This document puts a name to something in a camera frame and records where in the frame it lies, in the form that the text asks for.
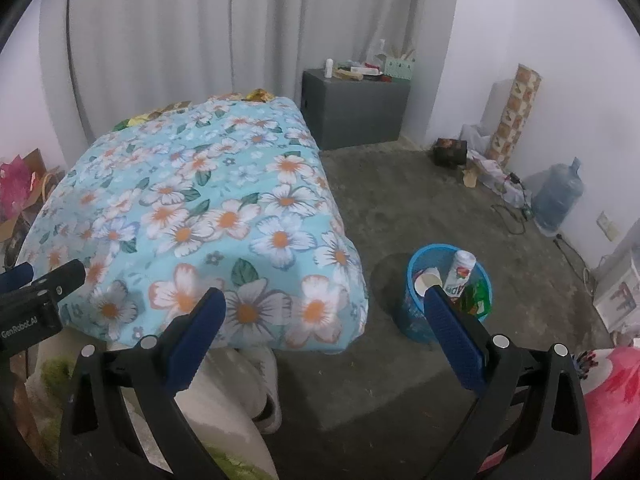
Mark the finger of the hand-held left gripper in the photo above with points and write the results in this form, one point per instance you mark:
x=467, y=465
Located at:
x=62, y=277
x=15, y=279

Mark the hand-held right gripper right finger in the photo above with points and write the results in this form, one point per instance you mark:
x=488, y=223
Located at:
x=452, y=335

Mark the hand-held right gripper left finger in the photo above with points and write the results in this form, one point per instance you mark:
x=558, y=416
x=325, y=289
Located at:
x=197, y=340

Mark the green snack bag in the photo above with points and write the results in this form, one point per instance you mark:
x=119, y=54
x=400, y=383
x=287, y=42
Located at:
x=477, y=297

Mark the blue plastic bin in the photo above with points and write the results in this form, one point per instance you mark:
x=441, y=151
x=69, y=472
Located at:
x=415, y=310

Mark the white paper cup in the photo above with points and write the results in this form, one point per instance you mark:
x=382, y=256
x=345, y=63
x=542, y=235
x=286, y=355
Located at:
x=429, y=280

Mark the white can with red label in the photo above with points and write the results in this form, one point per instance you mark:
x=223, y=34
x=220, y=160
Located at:
x=461, y=272

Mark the cream green fuzzy clothing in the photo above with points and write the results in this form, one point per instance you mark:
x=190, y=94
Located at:
x=215, y=410

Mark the white slipper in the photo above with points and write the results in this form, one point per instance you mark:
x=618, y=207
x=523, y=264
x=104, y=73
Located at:
x=267, y=390

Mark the pink tissue paper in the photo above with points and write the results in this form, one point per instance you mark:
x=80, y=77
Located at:
x=17, y=185

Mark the blue floral tablecloth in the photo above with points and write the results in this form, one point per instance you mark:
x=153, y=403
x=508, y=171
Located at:
x=200, y=185

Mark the white plastic bag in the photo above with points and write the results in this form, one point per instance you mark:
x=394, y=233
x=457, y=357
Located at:
x=492, y=170

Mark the large blue water jug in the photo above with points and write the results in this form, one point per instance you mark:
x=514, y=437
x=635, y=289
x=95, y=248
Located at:
x=557, y=200

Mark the white appliance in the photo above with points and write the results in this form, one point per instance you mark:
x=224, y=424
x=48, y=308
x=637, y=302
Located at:
x=620, y=295

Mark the pink floral cloth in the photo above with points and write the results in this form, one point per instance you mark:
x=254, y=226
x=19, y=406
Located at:
x=615, y=400

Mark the gold packet with orange print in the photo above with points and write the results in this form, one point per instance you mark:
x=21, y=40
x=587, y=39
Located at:
x=139, y=119

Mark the black box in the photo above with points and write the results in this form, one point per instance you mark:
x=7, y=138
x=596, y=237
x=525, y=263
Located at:
x=450, y=152

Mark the gold brown packet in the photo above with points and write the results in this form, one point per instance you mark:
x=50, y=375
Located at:
x=175, y=106

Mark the patterned paper roll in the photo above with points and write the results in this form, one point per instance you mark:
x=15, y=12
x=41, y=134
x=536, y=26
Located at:
x=515, y=115

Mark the grey cabinet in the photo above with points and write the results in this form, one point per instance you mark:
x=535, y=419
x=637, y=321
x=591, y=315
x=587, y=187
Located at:
x=355, y=110

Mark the gold candy wrapper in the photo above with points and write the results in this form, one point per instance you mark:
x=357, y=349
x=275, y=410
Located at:
x=259, y=95

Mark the white curtain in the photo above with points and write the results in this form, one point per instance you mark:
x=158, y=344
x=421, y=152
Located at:
x=175, y=35

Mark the mint green box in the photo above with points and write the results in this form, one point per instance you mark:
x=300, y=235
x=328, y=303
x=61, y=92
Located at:
x=400, y=68

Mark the small white bottle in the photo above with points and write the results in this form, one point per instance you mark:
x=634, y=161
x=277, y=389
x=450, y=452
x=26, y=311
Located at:
x=329, y=69

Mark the wall socket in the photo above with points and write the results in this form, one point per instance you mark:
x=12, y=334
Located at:
x=609, y=226

